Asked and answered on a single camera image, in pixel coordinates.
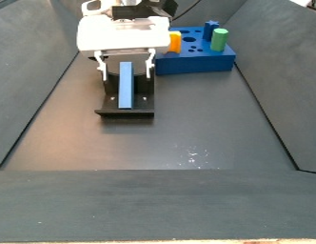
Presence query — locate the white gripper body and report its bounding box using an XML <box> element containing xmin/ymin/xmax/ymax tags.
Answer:
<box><xmin>76</xmin><ymin>15</ymin><xmax>171</xmax><ymax>57</ymax></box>

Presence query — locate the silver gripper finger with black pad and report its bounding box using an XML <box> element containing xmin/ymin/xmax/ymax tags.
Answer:
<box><xmin>144</xmin><ymin>49</ymin><xmax>155</xmax><ymax>79</ymax></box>

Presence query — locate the silver gripper finger with screw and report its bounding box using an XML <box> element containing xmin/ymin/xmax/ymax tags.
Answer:
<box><xmin>94</xmin><ymin>51</ymin><xmax>107</xmax><ymax>82</ymax></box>

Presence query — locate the light blue rectangular block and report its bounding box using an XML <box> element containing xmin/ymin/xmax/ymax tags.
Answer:
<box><xmin>118</xmin><ymin>62</ymin><xmax>134</xmax><ymax>110</ymax></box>

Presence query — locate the blue shape sorting board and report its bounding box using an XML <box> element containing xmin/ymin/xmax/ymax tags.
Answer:
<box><xmin>155</xmin><ymin>27</ymin><xmax>235</xmax><ymax>75</ymax></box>

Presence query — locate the black curved fixture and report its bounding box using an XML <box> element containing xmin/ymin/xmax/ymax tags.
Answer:
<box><xmin>92</xmin><ymin>51</ymin><xmax>156</xmax><ymax>117</ymax></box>

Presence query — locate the yellow arch block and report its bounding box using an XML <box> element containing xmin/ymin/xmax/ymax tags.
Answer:
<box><xmin>168</xmin><ymin>31</ymin><xmax>182</xmax><ymax>53</ymax></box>

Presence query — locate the green hexagonal prism block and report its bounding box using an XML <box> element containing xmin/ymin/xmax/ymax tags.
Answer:
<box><xmin>210</xmin><ymin>28</ymin><xmax>227</xmax><ymax>51</ymax></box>

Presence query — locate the dark blue star block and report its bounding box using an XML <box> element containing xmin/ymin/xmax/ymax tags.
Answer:
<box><xmin>202</xmin><ymin>20</ymin><xmax>219</xmax><ymax>42</ymax></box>

